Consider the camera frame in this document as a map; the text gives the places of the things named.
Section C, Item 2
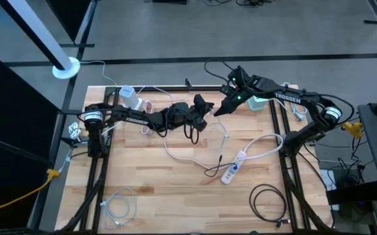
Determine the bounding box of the short black USB cable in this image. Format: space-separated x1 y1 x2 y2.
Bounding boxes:
203 154 241 178

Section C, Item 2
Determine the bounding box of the yellow extension cable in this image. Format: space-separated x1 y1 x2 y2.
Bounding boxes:
0 168 62 213

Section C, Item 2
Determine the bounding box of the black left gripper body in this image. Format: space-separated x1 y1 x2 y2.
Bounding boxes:
165 93 208 133

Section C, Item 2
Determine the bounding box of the thin white USB cable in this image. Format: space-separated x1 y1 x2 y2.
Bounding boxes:
206 109 231 153

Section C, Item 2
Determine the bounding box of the white paper sheet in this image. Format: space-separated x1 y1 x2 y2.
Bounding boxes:
318 168 340 212

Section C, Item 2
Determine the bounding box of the short white connector cable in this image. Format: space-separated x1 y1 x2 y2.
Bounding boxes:
57 148 74 174

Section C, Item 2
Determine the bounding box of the mint green cube socket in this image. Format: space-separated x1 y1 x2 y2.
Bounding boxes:
246 96 270 112

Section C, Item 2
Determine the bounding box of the white fan power cord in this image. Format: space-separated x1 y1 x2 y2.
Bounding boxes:
78 59 120 86

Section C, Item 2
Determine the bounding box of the white tower fan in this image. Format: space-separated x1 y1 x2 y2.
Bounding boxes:
0 0 81 80

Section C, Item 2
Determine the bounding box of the lavender braided USB cable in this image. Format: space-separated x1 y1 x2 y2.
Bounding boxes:
137 85 176 110

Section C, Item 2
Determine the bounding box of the large black partition panel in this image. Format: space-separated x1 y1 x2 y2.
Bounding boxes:
0 44 61 229

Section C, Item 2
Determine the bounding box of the pale green cube socket cord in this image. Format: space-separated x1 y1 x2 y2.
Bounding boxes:
268 82 308 122

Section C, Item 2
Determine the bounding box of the black box on floor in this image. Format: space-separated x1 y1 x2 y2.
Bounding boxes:
333 166 365 191

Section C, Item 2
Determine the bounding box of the coiled black cable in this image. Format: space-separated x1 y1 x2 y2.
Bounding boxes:
248 183 293 229

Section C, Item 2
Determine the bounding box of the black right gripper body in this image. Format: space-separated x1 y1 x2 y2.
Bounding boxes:
220 65 259 105

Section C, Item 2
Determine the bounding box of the coiled white charging cable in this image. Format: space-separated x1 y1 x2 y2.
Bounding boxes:
99 185 139 230

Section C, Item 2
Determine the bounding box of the yellow plug connector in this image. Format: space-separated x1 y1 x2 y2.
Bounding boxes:
340 121 365 140

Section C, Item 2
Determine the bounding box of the white tower power strip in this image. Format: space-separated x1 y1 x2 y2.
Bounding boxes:
118 84 143 111

